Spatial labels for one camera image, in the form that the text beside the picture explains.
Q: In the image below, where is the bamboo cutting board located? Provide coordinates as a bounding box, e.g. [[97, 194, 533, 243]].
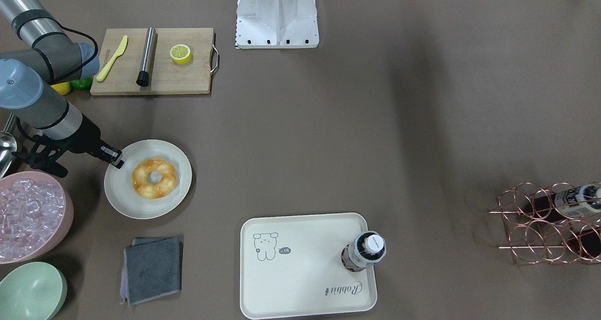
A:
[[90, 27, 218, 96]]

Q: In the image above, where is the lemon half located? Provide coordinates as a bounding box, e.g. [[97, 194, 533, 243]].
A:
[[169, 44, 193, 65]]

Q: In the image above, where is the green bowl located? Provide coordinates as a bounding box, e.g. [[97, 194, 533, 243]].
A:
[[0, 262, 68, 320]]

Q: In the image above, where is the white round plate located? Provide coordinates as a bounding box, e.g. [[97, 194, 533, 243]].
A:
[[104, 140, 193, 219]]

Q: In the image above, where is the yellow plastic knife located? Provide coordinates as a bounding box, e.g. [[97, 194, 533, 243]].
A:
[[96, 35, 129, 82]]

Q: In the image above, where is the grey folded cloth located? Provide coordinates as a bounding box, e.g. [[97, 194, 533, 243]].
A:
[[120, 237, 183, 307]]

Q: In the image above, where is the glazed donut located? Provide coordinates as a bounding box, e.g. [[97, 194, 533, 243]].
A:
[[131, 157, 178, 200]]

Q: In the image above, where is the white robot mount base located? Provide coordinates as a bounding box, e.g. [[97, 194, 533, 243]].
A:
[[235, 0, 320, 49]]

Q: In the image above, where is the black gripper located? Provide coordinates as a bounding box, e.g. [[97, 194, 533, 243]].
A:
[[68, 115, 124, 169]]

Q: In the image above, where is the metal scoop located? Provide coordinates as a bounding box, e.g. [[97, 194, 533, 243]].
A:
[[0, 114, 18, 179]]

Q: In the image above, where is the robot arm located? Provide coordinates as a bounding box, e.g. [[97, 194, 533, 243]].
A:
[[1, 0, 124, 177]]

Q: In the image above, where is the tea bottle on tray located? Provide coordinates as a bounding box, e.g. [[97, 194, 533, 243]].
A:
[[341, 231, 386, 273]]

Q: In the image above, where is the yellow lemon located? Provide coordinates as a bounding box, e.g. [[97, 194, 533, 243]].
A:
[[51, 82, 72, 96]]

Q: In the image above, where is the pink bowl with ice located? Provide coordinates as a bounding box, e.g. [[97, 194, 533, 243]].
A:
[[1, 172, 74, 265]]

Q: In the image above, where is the copper wire bottle rack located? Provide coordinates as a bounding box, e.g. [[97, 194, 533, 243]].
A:
[[489, 182, 601, 265]]

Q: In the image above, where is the steel muddler black tip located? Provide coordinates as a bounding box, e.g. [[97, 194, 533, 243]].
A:
[[136, 27, 158, 87]]

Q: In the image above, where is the cream rabbit tray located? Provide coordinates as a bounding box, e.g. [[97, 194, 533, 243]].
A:
[[239, 212, 378, 320]]

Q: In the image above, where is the tea bottle in rack front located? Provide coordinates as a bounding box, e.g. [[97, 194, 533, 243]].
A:
[[533, 183, 601, 222]]

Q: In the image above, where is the green lime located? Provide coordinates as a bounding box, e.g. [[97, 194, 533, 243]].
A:
[[69, 77, 93, 91]]

